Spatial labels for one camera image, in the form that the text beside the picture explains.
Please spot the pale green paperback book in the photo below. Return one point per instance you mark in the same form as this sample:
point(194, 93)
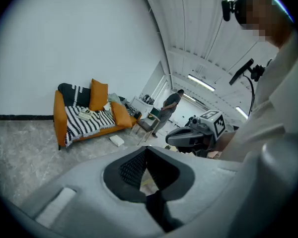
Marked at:
point(85, 115)

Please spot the white table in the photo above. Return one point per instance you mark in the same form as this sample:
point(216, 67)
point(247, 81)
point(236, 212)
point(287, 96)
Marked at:
point(140, 105)

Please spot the pale green cloth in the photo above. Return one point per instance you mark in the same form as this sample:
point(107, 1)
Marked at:
point(114, 98)

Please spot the white pillow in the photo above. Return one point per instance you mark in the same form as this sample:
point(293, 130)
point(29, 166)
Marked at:
point(116, 140)

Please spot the dark patterned bag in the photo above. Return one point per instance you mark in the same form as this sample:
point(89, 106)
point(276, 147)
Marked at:
point(147, 99)

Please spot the long ceiling light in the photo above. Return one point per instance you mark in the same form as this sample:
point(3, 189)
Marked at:
point(201, 82)
point(241, 112)
point(189, 97)

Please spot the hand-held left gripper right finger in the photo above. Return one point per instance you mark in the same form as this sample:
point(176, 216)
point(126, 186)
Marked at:
point(172, 176)

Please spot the black monitor mount rig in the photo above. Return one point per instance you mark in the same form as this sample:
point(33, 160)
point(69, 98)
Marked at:
point(258, 72)

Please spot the black head camera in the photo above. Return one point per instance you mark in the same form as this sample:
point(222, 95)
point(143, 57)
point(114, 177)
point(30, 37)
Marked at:
point(228, 9)

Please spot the wooden chair with dark seat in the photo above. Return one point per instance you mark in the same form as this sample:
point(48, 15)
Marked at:
point(146, 125)

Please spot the person's right forearm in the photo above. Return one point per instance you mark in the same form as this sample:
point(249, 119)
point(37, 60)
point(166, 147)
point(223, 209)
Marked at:
point(226, 142)

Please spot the white cloth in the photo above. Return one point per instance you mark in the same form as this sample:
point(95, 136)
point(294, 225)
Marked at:
point(106, 106)

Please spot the person's head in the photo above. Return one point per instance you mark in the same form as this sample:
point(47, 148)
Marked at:
point(265, 18)

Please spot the person in white shirt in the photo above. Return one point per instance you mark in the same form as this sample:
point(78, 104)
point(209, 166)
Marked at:
point(278, 103)

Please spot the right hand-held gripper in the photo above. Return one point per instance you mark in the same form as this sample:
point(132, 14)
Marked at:
point(214, 125)

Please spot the black white striped blanket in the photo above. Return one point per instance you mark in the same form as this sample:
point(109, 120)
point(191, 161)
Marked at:
point(77, 130)

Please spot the orange cushion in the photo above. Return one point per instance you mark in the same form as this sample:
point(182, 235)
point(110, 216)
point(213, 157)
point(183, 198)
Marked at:
point(121, 115)
point(98, 95)

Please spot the black white patterned garment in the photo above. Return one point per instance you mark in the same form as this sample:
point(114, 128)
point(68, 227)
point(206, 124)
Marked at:
point(130, 108)

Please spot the orange sofa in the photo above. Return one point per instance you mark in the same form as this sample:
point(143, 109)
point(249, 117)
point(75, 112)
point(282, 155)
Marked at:
point(59, 123)

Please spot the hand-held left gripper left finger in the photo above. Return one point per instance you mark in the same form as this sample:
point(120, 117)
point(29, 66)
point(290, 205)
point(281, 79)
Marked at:
point(129, 175)

